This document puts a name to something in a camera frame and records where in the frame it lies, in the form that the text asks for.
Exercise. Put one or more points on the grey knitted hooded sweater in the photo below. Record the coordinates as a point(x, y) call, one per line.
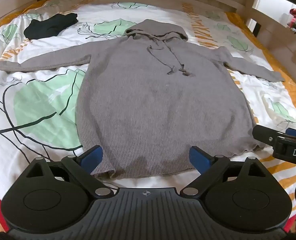
point(153, 105)

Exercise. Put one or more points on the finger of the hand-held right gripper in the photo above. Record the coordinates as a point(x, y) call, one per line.
point(265, 133)

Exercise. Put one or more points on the orange bed sheet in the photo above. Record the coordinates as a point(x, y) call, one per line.
point(285, 75)

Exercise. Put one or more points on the leaf-print white quilt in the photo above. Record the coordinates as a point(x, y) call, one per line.
point(38, 100)

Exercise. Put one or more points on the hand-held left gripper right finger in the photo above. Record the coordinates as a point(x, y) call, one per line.
point(199, 158)

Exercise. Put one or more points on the wooden side frame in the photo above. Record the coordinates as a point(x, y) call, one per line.
point(270, 17)

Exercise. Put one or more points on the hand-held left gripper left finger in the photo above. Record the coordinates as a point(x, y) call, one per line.
point(91, 158)

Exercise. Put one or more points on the black folded cloth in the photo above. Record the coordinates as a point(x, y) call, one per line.
point(50, 25)

